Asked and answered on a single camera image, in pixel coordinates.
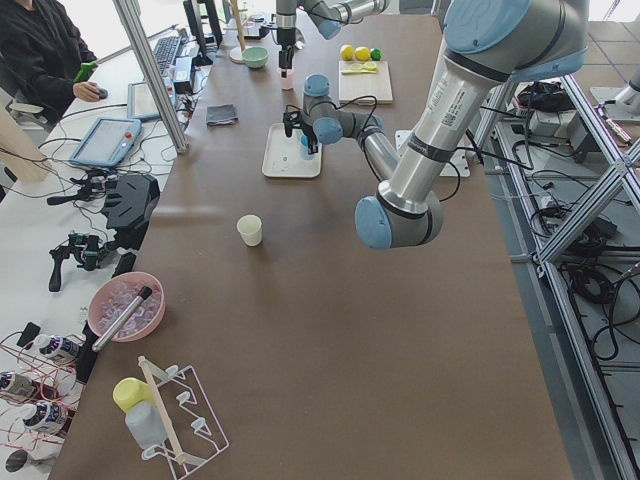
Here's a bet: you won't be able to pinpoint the steel muddler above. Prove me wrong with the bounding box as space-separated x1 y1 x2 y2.
92 286 153 352

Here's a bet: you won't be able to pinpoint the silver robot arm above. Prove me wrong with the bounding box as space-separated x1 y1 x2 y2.
283 0 589 250
276 1 388 152

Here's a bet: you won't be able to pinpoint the green bowl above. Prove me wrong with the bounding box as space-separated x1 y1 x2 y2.
241 46 269 69

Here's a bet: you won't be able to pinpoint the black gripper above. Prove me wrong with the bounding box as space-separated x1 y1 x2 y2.
282 104 319 154
271 27 303 76

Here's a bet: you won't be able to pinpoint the white wire cup rack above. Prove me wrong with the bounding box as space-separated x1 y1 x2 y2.
138 356 230 479

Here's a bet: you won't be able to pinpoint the bamboo cutting board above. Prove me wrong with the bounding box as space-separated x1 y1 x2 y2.
338 61 393 105

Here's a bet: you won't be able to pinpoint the grey folded cloth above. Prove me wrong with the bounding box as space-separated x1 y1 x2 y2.
206 104 238 126

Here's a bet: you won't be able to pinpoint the grey cup on rack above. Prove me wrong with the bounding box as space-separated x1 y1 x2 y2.
125 401 168 450

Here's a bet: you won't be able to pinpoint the beige rabbit tray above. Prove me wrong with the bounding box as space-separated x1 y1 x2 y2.
262 123 322 179

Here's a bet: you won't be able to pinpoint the yellow lemon left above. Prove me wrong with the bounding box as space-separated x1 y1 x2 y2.
354 46 371 62

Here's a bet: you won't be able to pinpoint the pink plastic cup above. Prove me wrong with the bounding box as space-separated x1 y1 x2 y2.
279 69 294 91

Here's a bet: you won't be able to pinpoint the cream plastic cup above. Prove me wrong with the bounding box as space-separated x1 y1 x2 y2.
236 214 262 247

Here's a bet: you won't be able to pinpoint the wooden cup tree stand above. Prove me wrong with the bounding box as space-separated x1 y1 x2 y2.
227 0 253 64

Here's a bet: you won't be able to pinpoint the yellow cup on rack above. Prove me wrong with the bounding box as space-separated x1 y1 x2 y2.
112 377 153 413

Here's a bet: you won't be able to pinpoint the pink bowl with ice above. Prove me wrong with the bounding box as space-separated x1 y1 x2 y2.
88 271 166 342

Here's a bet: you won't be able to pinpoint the yellow plastic knife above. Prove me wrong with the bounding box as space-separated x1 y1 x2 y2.
340 69 378 75

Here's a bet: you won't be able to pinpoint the blue plastic cup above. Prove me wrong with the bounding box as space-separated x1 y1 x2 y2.
300 134 315 160

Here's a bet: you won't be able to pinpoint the seated person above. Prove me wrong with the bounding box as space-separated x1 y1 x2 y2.
1 1 101 122

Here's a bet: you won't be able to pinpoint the green lime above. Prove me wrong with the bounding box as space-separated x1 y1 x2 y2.
370 48 382 61

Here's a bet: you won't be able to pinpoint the teach pendant tablet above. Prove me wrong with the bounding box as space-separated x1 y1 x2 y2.
69 117 142 168

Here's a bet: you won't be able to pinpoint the bottle with label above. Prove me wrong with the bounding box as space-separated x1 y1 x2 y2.
33 334 80 365

